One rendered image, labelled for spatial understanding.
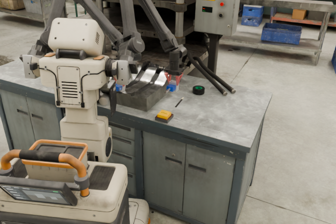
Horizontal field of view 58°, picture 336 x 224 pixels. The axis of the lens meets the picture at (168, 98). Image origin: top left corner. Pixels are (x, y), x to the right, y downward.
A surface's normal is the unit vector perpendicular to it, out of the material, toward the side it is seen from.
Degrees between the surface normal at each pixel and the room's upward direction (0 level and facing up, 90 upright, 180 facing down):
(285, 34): 93
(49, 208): 90
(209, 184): 90
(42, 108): 90
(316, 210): 1
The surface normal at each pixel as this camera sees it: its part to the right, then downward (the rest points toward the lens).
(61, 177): -0.11, 0.48
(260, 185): 0.04, -0.89
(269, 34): -0.40, 0.44
